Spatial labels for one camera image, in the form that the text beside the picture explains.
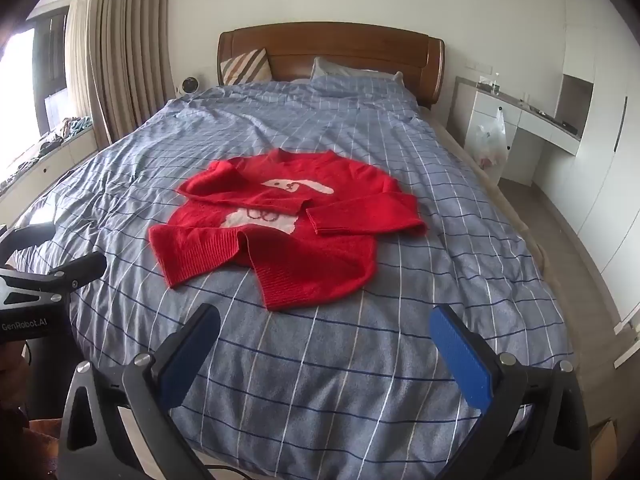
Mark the window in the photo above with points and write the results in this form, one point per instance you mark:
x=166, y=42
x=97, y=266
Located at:
x=40, y=75

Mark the wooden headboard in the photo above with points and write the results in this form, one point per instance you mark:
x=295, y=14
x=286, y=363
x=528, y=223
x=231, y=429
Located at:
x=350, y=50

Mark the clear bottle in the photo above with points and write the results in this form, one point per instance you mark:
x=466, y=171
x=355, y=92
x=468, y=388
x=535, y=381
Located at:
x=495, y=84

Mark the beige pleated curtain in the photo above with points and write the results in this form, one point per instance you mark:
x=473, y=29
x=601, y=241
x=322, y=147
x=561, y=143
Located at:
x=130, y=50

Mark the white sheer curtain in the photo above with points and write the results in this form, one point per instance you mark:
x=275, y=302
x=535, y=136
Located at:
x=77, y=60

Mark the cardboard box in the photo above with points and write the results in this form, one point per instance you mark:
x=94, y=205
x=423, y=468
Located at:
x=605, y=447

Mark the grey checked duvet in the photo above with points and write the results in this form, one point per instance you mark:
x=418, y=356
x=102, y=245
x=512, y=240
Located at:
x=350, y=385

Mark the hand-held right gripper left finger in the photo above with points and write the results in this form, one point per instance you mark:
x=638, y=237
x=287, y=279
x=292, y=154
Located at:
x=190, y=355

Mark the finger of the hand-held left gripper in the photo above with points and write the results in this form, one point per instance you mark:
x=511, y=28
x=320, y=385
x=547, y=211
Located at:
x=75, y=272
x=27, y=235

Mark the wall socket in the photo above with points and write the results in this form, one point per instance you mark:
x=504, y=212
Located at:
x=478, y=66

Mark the white desk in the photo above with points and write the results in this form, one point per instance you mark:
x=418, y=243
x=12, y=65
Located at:
x=540, y=132

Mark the white wardrobe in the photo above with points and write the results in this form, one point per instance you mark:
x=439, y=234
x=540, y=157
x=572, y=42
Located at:
x=600, y=185

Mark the pile of assorted clothes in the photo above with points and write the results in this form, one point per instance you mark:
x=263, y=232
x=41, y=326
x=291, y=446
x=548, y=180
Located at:
x=45, y=145

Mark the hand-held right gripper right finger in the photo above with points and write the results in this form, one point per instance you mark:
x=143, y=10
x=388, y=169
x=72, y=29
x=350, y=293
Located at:
x=465, y=360

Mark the white plastic bag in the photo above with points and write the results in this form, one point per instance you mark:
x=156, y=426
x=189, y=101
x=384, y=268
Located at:
x=490, y=140

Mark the striped cushion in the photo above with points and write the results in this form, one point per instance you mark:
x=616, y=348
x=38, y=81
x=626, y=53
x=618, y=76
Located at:
x=247, y=67

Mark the grey pillow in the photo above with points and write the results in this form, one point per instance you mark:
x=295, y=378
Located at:
x=345, y=69

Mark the red knitted sweater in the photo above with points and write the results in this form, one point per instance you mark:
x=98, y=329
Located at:
x=310, y=260

